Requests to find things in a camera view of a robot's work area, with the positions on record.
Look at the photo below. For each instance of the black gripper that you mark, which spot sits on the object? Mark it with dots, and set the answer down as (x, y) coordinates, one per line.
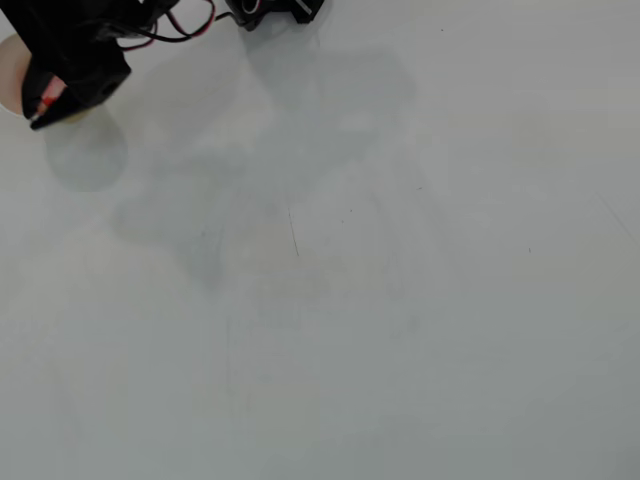
(75, 95)

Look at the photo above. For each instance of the red foam cube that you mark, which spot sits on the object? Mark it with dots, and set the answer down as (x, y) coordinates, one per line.
(52, 95)

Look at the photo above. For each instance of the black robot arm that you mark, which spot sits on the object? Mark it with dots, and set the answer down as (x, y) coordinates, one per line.
(300, 10)

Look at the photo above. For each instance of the beige paper cup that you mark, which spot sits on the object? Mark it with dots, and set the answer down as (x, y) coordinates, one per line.
(12, 70)

